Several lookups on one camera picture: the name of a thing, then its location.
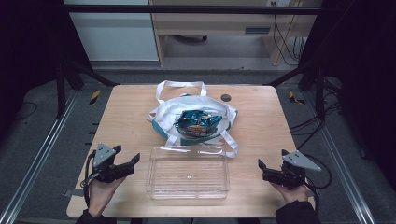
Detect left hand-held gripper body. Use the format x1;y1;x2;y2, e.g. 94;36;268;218
91;142;136;185

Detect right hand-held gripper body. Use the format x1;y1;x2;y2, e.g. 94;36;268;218
262;149;322;190

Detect black metal stand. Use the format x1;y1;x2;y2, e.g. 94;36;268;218
55;57;120;119
265;59;328;121

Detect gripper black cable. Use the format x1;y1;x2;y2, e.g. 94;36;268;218
302;153;333;216
80;149;98;208

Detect person's right hand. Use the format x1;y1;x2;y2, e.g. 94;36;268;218
269;181;311;205

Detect black floor cables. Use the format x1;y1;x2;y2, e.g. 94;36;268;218
289;77;344;150

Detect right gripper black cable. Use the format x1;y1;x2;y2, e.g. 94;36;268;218
302;153;333;216

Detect black horizontal frame bar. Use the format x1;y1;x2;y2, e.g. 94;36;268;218
64;4;322;16

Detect white tote bag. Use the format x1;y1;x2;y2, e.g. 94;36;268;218
147;79;240;159

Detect yellow black floor tape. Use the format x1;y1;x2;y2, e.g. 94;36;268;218
89;89;102;106
288;91;306;105

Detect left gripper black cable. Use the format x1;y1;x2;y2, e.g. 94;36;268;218
80;149;98;208

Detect black hanging cables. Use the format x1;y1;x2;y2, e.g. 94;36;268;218
272;1;309;67

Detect light wooden desk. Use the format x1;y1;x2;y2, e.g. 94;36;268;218
148;0;324;67

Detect grey tape strip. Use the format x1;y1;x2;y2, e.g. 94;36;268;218
64;188;85;199

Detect aluminium floor rail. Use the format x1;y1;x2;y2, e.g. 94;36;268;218
0;90;79;224
303;91;377;224

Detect person's left hand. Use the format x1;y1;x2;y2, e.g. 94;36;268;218
88;175;127;218

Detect clear plastic container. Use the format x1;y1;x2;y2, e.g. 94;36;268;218
145;145;231;201

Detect white cabinet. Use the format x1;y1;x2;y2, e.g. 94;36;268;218
63;0;160;63

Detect blue snack packet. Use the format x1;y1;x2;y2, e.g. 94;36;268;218
173;109;224;139

